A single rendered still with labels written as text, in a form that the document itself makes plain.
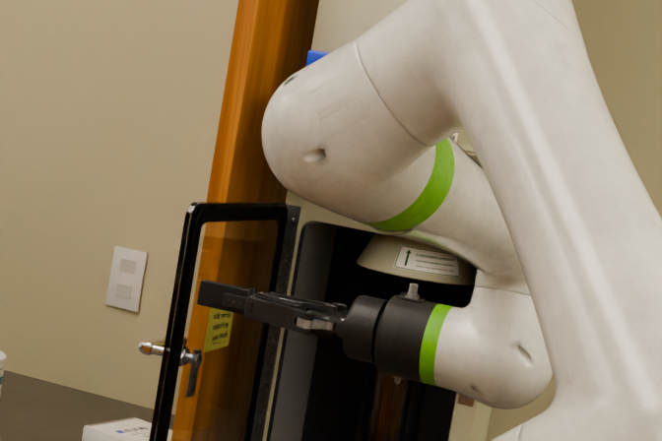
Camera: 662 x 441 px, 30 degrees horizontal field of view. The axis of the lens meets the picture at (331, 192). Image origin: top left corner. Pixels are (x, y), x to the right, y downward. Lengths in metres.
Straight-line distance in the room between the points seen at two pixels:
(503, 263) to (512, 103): 0.45
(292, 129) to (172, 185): 1.32
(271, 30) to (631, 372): 1.11
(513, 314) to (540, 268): 0.55
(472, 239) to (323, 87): 0.30
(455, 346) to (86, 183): 1.19
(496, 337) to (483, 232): 0.17
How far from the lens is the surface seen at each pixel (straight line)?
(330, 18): 1.75
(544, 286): 0.80
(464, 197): 1.16
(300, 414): 1.90
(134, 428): 2.03
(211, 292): 1.51
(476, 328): 1.37
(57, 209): 2.43
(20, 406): 2.23
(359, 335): 1.41
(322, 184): 1.01
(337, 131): 0.99
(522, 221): 0.84
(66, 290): 2.43
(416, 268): 1.71
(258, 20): 1.70
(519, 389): 1.37
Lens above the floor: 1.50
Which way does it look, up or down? 3 degrees down
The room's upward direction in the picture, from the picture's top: 9 degrees clockwise
